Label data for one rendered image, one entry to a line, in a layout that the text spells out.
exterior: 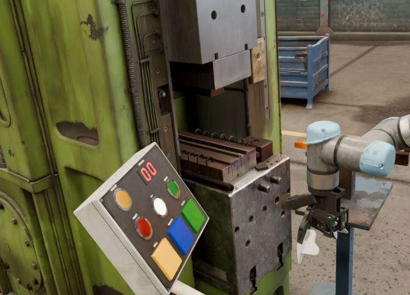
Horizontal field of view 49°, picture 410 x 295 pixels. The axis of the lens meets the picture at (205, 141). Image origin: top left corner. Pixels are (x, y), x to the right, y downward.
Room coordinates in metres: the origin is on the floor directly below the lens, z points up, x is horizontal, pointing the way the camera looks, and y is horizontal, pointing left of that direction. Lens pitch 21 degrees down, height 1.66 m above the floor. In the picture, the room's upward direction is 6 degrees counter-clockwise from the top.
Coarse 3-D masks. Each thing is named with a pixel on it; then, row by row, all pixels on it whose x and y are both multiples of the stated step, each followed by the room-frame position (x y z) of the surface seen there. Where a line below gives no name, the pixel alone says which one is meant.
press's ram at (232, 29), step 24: (168, 0) 1.49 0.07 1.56; (192, 0) 1.42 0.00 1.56; (216, 0) 1.47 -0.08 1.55; (240, 0) 1.56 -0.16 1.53; (168, 24) 1.50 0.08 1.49; (192, 24) 1.42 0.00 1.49; (216, 24) 1.47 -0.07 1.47; (240, 24) 1.56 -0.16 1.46; (168, 48) 1.51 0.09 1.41; (192, 48) 1.43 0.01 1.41; (216, 48) 1.46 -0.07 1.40; (240, 48) 1.55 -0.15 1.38
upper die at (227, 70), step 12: (216, 60) 1.46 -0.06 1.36; (228, 60) 1.50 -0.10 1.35; (240, 60) 1.55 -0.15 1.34; (180, 72) 1.55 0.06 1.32; (192, 72) 1.51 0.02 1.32; (204, 72) 1.47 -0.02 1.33; (216, 72) 1.45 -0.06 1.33; (228, 72) 1.50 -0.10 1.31; (240, 72) 1.54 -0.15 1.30; (180, 84) 1.55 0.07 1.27; (192, 84) 1.51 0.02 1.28; (204, 84) 1.47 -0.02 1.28; (216, 84) 1.45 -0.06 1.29; (228, 84) 1.49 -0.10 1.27
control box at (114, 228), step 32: (128, 160) 1.17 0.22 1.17; (160, 160) 1.17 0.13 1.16; (96, 192) 0.97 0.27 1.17; (128, 192) 0.98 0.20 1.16; (160, 192) 1.07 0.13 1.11; (96, 224) 0.89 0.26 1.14; (128, 224) 0.90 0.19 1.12; (160, 224) 0.99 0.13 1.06; (128, 256) 0.87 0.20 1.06; (160, 288) 0.85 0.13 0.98
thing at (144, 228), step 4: (140, 220) 0.94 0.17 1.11; (144, 220) 0.95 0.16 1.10; (140, 224) 0.93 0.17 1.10; (144, 224) 0.94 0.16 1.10; (148, 224) 0.95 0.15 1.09; (140, 228) 0.92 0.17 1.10; (144, 228) 0.93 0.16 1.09; (148, 228) 0.94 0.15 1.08; (140, 232) 0.91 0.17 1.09; (144, 232) 0.92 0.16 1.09; (148, 232) 0.93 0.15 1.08
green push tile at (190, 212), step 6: (186, 204) 1.11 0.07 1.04; (192, 204) 1.13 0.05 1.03; (186, 210) 1.09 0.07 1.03; (192, 210) 1.11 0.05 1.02; (198, 210) 1.13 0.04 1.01; (186, 216) 1.07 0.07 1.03; (192, 216) 1.09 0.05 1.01; (198, 216) 1.11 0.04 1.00; (192, 222) 1.07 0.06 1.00; (198, 222) 1.10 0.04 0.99; (192, 228) 1.07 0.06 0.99; (198, 228) 1.08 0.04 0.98
